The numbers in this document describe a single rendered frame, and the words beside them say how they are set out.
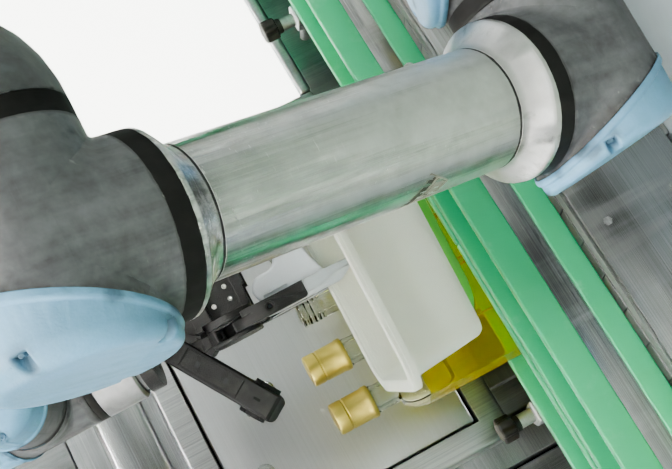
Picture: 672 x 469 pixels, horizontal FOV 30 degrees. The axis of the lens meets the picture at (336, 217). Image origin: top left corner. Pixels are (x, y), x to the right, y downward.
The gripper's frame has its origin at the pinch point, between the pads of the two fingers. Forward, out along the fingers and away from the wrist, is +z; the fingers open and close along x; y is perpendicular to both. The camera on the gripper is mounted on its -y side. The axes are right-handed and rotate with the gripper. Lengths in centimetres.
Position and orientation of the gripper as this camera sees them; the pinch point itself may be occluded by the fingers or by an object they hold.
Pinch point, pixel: (342, 273)
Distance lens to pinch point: 113.8
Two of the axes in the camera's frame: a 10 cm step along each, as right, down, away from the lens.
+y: -4.7, -8.8, 1.0
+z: 8.8, -4.7, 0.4
